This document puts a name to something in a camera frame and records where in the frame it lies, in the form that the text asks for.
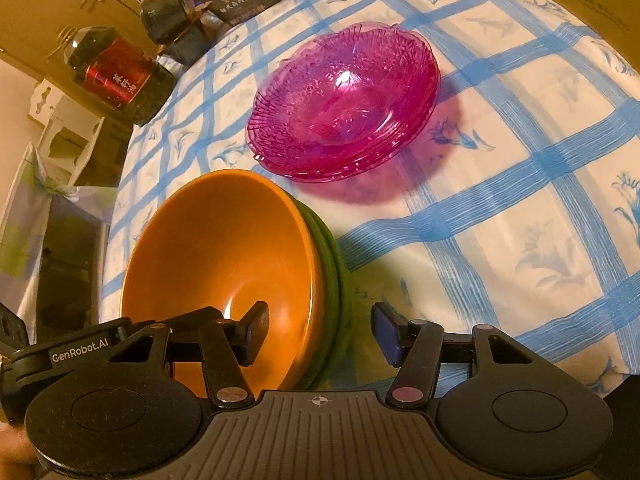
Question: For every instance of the translucent storage bag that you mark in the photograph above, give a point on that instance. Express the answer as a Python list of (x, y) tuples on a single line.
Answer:
[(55, 240)]

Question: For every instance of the wooden cabinet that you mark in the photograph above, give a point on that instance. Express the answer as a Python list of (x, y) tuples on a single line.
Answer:
[(55, 5)]

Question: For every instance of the pink transparent glass dish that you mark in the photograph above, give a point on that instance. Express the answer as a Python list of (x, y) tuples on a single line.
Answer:
[(340, 90)]

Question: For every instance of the orange plastic bowl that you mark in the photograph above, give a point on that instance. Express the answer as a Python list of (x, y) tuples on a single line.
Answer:
[(225, 250)]

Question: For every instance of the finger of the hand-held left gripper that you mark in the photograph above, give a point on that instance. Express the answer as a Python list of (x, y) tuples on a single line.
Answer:
[(195, 319)]

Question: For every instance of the white furniture piece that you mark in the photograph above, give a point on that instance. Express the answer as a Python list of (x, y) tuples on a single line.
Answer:
[(65, 120)]

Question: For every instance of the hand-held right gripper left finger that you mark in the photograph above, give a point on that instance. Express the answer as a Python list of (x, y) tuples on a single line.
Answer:
[(257, 325)]

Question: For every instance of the dark wrapped food package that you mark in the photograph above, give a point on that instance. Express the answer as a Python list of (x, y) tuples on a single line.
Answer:
[(162, 17), (187, 42)]

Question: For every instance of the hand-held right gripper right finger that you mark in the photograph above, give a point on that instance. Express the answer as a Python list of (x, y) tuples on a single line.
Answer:
[(385, 335)]

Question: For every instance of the pink patterned plastic plate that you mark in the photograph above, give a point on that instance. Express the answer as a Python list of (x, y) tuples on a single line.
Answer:
[(350, 176), (433, 96)]

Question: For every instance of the red label oil bottle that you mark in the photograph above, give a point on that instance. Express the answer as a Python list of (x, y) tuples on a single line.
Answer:
[(115, 75)]

